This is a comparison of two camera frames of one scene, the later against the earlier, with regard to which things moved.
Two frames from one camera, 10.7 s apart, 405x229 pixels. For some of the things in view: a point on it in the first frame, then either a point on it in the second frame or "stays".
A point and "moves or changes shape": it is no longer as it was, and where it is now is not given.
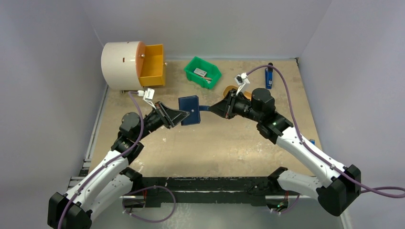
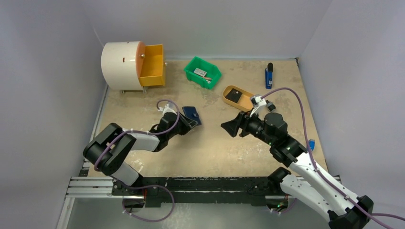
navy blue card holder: x=191 y=104 moves or changes shape
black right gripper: x=230 y=105 → x=241 y=124
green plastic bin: x=212 y=71 stays
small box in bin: x=199 y=72 stays
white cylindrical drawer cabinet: x=122 y=63 stays
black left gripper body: x=154 y=120 → x=182 y=128
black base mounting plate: x=202 y=191 stays
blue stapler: x=269 y=77 stays
